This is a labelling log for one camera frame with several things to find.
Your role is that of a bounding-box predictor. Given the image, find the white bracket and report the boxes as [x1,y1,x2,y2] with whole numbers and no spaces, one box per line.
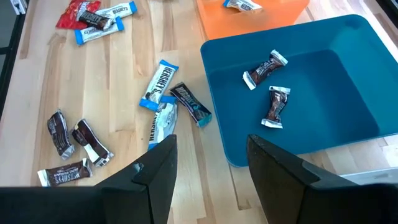
[9,0,29,15]

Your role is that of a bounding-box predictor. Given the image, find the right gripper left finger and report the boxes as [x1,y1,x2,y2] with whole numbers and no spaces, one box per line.
[95,134,178,224]

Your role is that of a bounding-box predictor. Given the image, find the dark Hershey's bar blue ends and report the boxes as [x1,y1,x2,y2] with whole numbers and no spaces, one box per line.
[169,82,213,128]

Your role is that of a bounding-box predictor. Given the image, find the orange plastic bin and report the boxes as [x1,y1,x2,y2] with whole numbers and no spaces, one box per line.
[195,0,311,40]

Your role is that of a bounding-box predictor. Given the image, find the grey plastic bin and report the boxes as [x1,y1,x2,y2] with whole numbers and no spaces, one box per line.
[340,167,398,187]

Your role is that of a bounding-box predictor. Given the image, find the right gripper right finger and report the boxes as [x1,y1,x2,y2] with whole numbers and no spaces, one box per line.
[247,134,356,224]

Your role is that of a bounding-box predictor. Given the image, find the brown Hershey's candy bar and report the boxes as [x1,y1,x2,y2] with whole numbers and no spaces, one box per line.
[71,118,115,168]
[47,108,76,161]
[261,85,292,129]
[37,157,93,188]
[242,49,289,91]
[77,9,114,31]

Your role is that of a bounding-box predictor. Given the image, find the red candy wrapper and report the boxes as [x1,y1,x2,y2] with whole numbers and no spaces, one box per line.
[55,0,102,30]

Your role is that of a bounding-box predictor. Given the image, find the white blue Hershey's bar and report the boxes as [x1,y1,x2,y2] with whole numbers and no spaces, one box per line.
[139,58,180,112]
[73,16,125,46]
[95,1,138,20]
[222,0,264,12]
[147,95,179,151]

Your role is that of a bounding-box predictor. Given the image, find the blue plastic bin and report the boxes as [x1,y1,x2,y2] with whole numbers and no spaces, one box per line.
[200,14,398,168]

